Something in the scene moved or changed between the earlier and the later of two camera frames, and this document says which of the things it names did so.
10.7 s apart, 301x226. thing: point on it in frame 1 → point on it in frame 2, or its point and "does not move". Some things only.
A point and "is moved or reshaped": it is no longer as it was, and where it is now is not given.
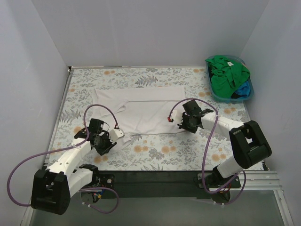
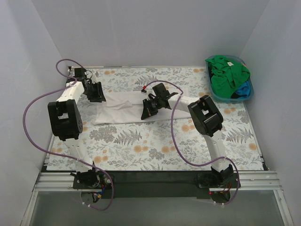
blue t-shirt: (244, 89) does not move
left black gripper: (109, 146) → (94, 92)
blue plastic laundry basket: (230, 78) does not move
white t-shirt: (137, 110) is moved or reshaped
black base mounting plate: (162, 184) does not move
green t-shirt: (227, 75) does not move
